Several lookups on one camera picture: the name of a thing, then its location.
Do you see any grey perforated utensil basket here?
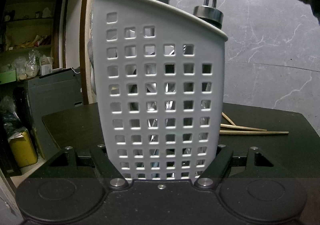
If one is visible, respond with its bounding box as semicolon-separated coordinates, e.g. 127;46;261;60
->
92;0;228;180

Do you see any black handled peeler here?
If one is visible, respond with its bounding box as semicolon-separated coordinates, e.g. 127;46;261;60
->
193;0;223;29

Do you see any yellow jerry can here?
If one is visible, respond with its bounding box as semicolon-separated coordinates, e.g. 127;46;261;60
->
8;128;38;167

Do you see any purple wooden chopstick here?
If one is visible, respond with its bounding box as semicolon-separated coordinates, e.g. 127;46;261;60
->
222;112;235;126

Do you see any dark grey cabinet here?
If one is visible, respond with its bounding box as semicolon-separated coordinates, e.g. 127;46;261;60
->
24;68;82;160

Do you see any green box on shelf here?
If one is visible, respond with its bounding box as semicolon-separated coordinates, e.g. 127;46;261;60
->
0;70;16;84

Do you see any white box on shelf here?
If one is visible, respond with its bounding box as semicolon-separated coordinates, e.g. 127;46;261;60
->
40;55;52;76

